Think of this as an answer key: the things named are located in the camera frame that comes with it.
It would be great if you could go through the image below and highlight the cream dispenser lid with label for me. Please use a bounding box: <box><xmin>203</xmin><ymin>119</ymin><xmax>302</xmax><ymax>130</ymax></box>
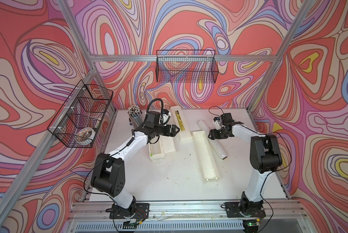
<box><xmin>170</xmin><ymin>106</ymin><xmax>192</xmax><ymax>141</ymax></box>

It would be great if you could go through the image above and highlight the cream wrap dispenser with label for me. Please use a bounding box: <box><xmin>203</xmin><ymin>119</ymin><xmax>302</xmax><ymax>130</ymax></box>
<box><xmin>149</xmin><ymin>136</ymin><xmax>177</xmax><ymax>162</ymax></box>

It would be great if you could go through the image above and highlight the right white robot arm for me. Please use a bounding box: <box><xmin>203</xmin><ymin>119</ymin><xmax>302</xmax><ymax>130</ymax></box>
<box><xmin>208</xmin><ymin>113</ymin><xmax>282</xmax><ymax>217</ymax></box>

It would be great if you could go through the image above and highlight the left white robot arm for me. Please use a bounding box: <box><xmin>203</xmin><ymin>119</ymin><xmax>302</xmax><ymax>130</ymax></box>
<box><xmin>90</xmin><ymin>109</ymin><xmax>180</xmax><ymax>218</ymax></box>

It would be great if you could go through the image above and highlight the cup of pencils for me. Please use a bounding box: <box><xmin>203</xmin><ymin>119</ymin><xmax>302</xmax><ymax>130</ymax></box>
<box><xmin>128</xmin><ymin>105</ymin><xmax>143</xmax><ymax>129</ymax></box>

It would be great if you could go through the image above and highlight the patterned bowl in basket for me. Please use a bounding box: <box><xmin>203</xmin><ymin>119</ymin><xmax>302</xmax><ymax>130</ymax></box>
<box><xmin>76</xmin><ymin>127</ymin><xmax>96</xmax><ymax>145</ymax></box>

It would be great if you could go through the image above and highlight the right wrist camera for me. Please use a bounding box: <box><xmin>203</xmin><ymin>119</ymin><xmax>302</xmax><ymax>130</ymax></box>
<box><xmin>213</xmin><ymin>116</ymin><xmax>222</xmax><ymax>130</ymax></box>

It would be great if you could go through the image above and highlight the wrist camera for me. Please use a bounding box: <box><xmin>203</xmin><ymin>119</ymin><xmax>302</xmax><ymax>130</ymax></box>
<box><xmin>213</xmin><ymin>116</ymin><xmax>222</xmax><ymax>130</ymax></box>
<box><xmin>161</xmin><ymin>112</ymin><xmax>171</xmax><ymax>126</ymax></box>

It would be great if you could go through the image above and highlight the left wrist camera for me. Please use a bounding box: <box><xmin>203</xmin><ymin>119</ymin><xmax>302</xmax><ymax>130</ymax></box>
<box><xmin>161</xmin><ymin>112</ymin><xmax>171</xmax><ymax>126</ymax></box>

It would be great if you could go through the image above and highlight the black wire basket back wall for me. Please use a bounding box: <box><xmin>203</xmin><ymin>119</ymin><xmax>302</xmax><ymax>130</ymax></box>
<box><xmin>156</xmin><ymin>49</ymin><xmax>219</xmax><ymax>83</ymax></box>

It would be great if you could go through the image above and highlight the black wire basket wall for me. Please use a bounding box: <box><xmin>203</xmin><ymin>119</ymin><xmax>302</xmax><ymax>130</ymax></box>
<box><xmin>156</xmin><ymin>49</ymin><xmax>219</xmax><ymax>83</ymax></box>
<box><xmin>47</xmin><ymin>81</ymin><xmax>113</xmax><ymax>148</ymax></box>

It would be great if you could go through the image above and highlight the black wire basket left wall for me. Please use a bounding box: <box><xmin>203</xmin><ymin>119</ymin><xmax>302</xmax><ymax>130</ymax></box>
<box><xmin>47</xmin><ymin>81</ymin><xmax>113</xmax><ymax>148</ymax></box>

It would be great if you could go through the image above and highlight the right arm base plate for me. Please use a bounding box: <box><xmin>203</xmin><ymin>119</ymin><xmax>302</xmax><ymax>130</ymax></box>
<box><xmin>223</xmin><ymin>201</ymin><xmax>266</xmax><ymax>219</ymax></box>

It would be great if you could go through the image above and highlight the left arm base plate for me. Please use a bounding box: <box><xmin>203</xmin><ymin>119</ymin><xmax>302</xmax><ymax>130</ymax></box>
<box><xmin>106</xmin><ymin>203</ymin><xmax>150</xmax><ymax>220</ymax></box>

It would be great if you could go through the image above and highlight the aluminium rail at front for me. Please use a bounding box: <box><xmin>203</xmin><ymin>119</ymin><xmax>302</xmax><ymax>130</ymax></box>
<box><xmin>64</xmin><ymin>200</ymin><xmax>315</xmax><ymax>233</ymax></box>

